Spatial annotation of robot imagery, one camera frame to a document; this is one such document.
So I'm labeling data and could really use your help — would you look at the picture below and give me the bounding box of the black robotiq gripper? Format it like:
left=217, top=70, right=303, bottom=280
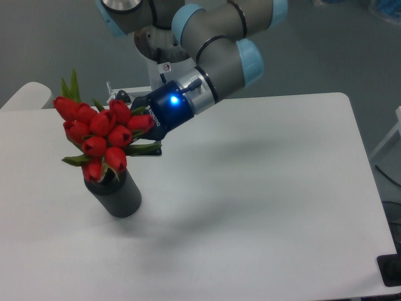
left=114, top=81, right=194, bottom=157

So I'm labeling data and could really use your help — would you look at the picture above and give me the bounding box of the red tulip bouquet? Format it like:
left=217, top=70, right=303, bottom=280
left=53, top=70, right=155, bottom=182

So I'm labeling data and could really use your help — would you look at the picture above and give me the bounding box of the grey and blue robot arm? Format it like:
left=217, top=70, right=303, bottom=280
left=96, top=1, right=288, bottom=156

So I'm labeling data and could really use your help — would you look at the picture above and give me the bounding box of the dark grey ribbed vase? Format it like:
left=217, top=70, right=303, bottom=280
left=84, top=169, right=142, bottom=218

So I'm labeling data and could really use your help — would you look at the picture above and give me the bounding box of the white chair armrest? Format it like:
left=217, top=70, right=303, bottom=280
left=1, top=82, right=55, bottom=111

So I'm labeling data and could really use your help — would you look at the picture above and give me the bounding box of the white furniture at right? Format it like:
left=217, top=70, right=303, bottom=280
left=368, top=107, right=400, bottom=164

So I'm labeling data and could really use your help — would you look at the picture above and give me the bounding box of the blue plastic bag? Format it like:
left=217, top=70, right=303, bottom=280
left=369, top=0, right=400, bottom=24

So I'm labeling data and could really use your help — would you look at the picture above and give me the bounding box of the black device at table edge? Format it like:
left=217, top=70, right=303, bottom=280
left=377, top=254, right=400, bottom=287

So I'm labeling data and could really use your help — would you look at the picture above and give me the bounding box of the white pedestal base frame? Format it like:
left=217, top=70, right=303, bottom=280
left=106, top=81, right=153, bottom=109

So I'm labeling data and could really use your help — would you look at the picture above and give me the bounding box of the black cable on pedestal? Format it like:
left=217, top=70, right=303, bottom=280
left=155, top=47, right=170, bottom=85

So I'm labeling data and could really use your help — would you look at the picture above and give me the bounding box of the black cable on floor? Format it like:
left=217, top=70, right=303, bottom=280
left=374, top=164, right=401, bottom=184

